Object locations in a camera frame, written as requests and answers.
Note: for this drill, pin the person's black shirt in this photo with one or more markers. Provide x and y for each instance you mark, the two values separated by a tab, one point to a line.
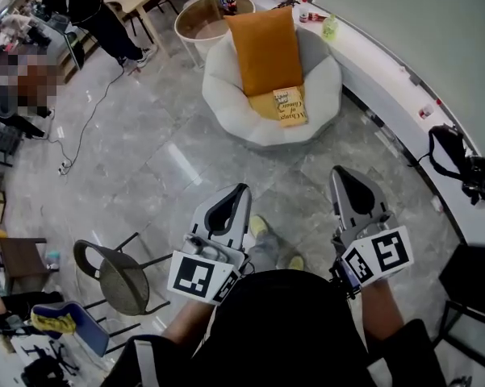
282	329

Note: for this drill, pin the dark wooden small table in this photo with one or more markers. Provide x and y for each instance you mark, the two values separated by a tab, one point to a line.
22	258

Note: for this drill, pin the blue chair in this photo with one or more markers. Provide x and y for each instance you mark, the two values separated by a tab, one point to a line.
90	333

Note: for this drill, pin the round white side table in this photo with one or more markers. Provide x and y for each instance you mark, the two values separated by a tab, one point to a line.
197	22

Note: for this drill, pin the yellow book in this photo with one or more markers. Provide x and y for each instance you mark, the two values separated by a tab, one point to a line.
290	107

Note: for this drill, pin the dark cola bottle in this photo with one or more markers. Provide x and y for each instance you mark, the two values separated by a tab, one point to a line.
231	4

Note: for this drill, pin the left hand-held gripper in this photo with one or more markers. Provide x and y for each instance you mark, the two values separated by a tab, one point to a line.
193	274

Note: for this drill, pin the person's grey jeans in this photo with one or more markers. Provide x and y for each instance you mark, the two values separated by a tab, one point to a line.
266	252

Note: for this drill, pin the person's left forearm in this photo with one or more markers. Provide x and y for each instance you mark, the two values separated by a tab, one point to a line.
189	321

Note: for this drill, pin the black office chair base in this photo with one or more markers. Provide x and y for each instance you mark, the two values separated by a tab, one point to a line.
44	367

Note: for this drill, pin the yellow cloth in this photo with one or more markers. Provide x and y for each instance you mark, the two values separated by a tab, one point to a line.
52	323

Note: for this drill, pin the green bottle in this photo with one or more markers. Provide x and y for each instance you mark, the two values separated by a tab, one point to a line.
330	28

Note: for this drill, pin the person's right forearm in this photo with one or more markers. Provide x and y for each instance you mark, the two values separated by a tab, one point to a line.
381	309

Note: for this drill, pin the white power strip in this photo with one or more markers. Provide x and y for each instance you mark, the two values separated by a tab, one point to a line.
64	168

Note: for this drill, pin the red cup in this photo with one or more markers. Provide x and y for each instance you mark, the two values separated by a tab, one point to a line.
426	111

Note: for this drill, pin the black round mesh chair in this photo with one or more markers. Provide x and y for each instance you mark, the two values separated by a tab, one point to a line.
121	280

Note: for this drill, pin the person's yellow shoe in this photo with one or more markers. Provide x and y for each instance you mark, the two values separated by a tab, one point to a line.
259	226
295	262

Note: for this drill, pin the red can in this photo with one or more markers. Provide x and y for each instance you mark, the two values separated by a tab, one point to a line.
316	17

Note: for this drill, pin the white round armchair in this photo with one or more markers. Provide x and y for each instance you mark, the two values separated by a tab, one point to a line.
226	95

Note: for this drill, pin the black bag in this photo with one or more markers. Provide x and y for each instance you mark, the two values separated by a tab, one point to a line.
448	151

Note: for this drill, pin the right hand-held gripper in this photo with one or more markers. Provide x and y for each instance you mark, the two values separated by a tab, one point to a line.
381	252

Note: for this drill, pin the person's left yellow shoe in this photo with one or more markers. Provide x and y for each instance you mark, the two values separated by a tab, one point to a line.
259	226

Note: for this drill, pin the orange pillow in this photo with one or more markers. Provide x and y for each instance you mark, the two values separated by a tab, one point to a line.
266	51

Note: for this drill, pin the person's right yellow shoe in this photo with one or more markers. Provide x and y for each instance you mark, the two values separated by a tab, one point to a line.
295	262

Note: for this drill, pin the black metal table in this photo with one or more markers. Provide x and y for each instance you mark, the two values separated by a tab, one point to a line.
474	276

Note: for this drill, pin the teal cup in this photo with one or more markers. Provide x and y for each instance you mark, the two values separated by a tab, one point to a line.
52	259

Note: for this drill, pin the long white counter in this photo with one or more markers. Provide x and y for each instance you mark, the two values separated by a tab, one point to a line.
371	67

